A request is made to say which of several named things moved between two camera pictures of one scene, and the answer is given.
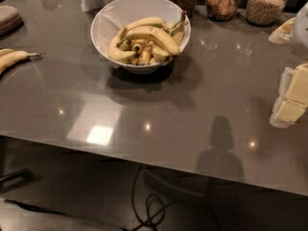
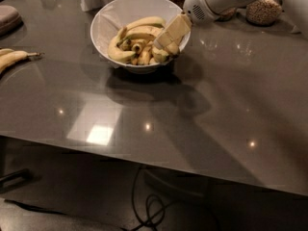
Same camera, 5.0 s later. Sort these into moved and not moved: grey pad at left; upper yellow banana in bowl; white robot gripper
Moved: white robot gripper
Not moved: grey pad at left; upper yellow banana in bowl
